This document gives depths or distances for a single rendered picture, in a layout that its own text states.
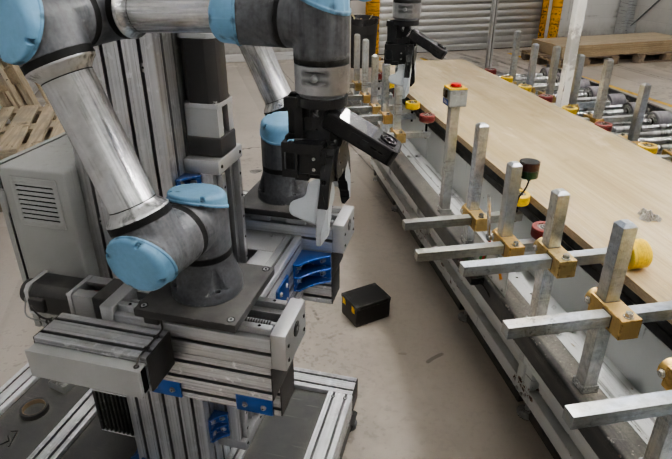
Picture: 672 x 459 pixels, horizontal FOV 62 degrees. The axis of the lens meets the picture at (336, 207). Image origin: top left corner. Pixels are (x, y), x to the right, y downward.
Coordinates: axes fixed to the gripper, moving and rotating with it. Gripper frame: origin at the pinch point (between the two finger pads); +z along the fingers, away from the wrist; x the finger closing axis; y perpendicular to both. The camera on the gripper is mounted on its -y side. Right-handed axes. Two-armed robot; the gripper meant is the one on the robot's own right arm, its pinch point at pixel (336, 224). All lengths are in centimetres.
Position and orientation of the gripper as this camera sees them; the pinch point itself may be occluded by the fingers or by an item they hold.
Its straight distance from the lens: 84.8
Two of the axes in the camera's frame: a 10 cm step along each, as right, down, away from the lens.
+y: -9.7, -1.1, 2.2
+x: -2.5, 4.2, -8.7
